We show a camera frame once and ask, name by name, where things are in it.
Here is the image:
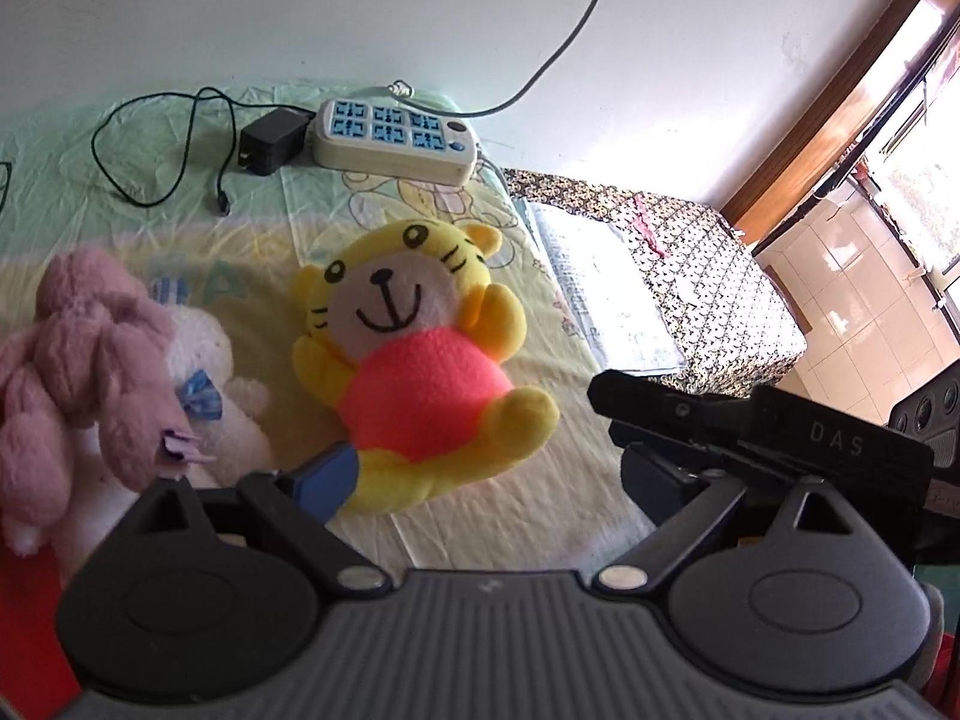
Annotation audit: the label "black white patterned cloth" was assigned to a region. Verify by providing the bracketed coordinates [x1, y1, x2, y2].
[501, 169, 809, 400]

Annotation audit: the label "black power adapter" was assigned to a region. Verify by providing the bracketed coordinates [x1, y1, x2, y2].
[238, 109, 316, 177]

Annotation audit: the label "black adapter cable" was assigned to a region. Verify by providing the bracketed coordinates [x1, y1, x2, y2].
[90, 86, 316, 218]

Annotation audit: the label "red cardboard box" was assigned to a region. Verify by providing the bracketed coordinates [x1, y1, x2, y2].
[0, 540, 85, 720]

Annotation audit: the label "wooden door frame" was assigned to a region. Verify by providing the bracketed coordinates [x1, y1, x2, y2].
[720, 0, 960, 250]

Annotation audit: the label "window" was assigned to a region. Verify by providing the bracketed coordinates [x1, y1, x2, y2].
[855, 0, 960, 293]

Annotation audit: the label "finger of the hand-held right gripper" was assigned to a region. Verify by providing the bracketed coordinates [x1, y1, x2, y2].
[587, 370, 757, 466]

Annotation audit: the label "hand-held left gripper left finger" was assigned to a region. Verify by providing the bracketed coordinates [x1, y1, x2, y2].
[141, 441, 395, 599]

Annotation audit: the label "pink plush toy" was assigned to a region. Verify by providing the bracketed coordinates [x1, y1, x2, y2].
[0, 244, 218, 556]

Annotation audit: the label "white plush rabbit plaid ears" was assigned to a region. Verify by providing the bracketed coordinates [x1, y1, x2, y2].
[56, 274, 275, 586]

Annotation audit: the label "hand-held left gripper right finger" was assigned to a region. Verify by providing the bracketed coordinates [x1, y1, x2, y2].
[592, 444, 863, 598]

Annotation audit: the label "grey power strip cord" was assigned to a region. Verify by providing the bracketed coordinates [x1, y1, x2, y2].
[386, 0, 625, 119]

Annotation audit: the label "yellow tiger plush toy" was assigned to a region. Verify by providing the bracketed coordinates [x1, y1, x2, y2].
[291, 217, 560, 517]

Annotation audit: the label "white power strip blue sockets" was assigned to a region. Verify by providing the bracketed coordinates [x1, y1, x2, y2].
[311, 97, 482, 185]

